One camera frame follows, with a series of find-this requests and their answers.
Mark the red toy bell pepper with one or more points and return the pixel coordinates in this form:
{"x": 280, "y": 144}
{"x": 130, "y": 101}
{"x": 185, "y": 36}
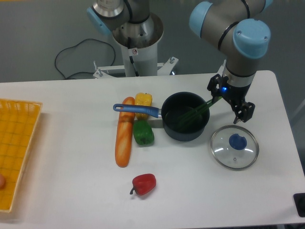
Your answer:
{"x": 143, "y": 184}

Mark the green toy bell pepper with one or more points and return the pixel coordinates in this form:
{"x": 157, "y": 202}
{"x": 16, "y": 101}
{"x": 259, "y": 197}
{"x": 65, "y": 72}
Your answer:
{"x": 143, "y": 133}

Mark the toy baguette bread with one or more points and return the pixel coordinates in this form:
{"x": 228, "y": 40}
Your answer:
{"x": 123, "y": 144}

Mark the glass pot lid blue knob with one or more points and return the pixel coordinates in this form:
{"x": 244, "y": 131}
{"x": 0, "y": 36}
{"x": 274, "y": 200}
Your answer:
{"x": 234, "y": 147}

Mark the yellow toy bell pepper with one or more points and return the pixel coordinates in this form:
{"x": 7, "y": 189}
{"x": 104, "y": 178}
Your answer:
{"x": 143, "y": 99}

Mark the yellow woven basket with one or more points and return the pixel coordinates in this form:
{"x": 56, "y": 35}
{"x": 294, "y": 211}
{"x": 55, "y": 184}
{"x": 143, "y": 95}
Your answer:
{"x": 18, "y": 121}

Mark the black device at table edge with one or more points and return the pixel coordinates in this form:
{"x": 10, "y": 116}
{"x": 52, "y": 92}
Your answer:
{"x": 299, "y": 199}

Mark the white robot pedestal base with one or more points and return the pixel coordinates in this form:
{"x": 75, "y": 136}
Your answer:
{"x": 139, "y": 47}

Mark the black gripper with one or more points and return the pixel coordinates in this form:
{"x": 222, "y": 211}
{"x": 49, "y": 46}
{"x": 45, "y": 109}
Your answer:
{"x": 235, "y": 96}

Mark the green plastic spatula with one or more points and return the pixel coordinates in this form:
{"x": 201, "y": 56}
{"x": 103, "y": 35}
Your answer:
{"x": 189, "y": 117}

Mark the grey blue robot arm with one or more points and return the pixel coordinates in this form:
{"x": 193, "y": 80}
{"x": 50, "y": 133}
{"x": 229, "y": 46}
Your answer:
{"x": 229, "y": 26}

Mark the dark blue saucepan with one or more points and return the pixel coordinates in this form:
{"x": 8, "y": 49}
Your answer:
{"x": 174, "y": 106}

